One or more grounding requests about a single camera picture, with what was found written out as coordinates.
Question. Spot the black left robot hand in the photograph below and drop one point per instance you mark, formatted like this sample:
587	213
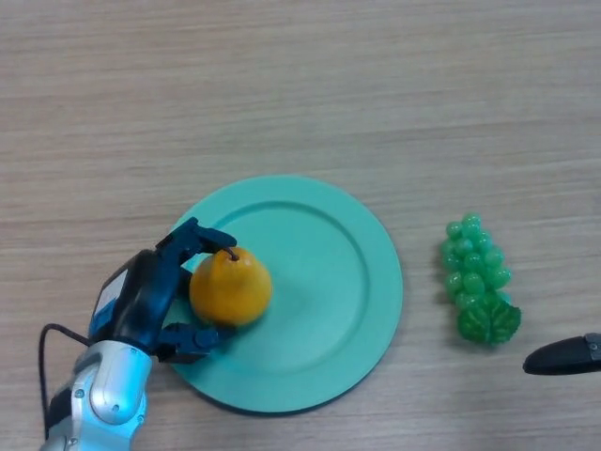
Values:
141	296

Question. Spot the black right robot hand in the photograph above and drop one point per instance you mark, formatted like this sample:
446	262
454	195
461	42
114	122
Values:
563	357

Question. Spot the yellow pear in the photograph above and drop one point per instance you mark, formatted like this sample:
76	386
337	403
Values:
232	291

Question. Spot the green round plate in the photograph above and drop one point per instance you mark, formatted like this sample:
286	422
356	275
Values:
324	291

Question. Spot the green grape bunch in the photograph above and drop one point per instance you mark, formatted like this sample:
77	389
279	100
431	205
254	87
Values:
474	277

